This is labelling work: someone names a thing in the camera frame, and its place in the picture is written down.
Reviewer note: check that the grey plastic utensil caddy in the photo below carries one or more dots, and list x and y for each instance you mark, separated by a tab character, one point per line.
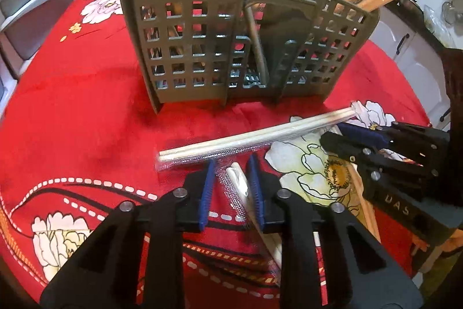
190	50

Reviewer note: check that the white chopsticks pair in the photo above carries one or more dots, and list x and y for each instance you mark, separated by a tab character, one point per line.
249	141

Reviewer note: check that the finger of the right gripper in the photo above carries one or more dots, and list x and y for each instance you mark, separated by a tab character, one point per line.
379	138
367	157

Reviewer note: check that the white base cabinets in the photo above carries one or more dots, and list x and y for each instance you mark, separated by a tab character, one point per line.
419	63

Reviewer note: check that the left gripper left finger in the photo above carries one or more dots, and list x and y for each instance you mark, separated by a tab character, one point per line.
133	259

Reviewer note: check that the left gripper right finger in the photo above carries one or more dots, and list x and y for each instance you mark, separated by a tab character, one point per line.
329	259

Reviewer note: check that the red floral tablecloth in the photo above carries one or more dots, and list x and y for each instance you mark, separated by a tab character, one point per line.
79	136

